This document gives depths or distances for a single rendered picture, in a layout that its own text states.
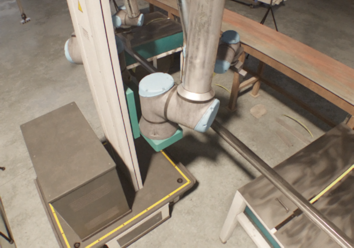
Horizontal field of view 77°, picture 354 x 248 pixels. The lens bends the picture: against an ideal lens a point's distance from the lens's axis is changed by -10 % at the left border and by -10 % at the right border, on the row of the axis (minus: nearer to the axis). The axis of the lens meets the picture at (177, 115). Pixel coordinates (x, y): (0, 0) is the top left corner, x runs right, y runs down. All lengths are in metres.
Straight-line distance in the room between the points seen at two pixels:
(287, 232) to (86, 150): 0.99
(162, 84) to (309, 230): 0.89
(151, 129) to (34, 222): 1.36
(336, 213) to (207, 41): 0.97
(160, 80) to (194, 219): 1.18
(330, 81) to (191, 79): 1.31
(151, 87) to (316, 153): 0.97
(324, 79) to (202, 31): 1.33
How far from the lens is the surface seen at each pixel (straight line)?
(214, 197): 2.01
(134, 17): 1.81
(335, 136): 1.66
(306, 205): 1.26
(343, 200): 1.40
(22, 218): 2.25
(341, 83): 2.03
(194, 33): 0.85
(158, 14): 2.87
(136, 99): 1.37
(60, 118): 1.47
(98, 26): 0.89
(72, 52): 1.49
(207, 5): 0.81
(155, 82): 1.03
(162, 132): 1.13
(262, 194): 1.24
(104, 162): 1.18
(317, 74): 2.02
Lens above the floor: 1.77
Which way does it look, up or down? 44 degrees down
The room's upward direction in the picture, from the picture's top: straight up
